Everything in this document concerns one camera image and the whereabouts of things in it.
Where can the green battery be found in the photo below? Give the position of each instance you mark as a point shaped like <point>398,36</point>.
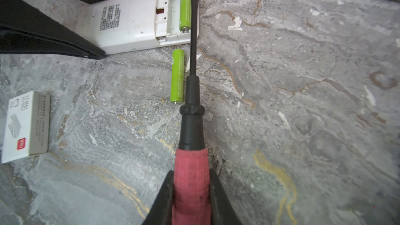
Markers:
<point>185,15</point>
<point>177,77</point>

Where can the small white box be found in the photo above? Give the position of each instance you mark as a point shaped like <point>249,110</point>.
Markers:
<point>27,126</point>

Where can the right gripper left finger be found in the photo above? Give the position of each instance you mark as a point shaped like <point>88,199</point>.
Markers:
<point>161,210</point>

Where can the red handled screwdriver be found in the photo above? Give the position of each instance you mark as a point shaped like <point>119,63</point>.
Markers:
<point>191,205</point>

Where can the white remote control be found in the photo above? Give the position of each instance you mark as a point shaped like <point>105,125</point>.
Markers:
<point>119,26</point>

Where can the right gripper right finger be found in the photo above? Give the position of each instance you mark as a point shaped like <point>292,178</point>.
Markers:
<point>222,212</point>

